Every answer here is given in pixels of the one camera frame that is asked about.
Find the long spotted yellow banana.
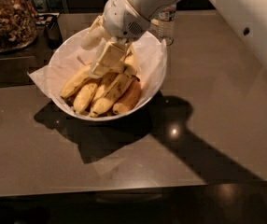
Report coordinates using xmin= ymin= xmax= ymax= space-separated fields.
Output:
xmin=90 ymin=46 xmax=137 ymax=118

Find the white paper liner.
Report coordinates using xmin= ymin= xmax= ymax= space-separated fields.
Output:
xmin=27 ymin=26 xmax=168 ymax=110

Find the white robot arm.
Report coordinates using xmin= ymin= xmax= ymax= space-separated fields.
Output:
xmin=81 ymin=0 xmax=267 ymax=77

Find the orange-tinted right banana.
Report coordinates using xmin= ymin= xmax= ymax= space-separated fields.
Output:
xmin=112 ymin=80 xmax=141 ymax=115

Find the dark box on counter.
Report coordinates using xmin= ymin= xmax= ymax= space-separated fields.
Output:
xmin=45 ymin=14 xmax=63 ymax=49

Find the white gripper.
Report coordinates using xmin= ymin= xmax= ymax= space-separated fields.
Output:
xmin=81 ymin=0 xmax=149 ymax=78

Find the glass jar of nuts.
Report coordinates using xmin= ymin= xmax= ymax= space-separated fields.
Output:
xmin=0 ymin=0 xmax=37 ymax=53

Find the clear plastic water bottle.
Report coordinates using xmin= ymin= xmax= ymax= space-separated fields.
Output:
xmin=158 ymin=4 xmax=176 ymax=46

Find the white bowl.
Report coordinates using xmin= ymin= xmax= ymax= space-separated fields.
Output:
xmin=48 ymin=27 xmax=168 ymax=122

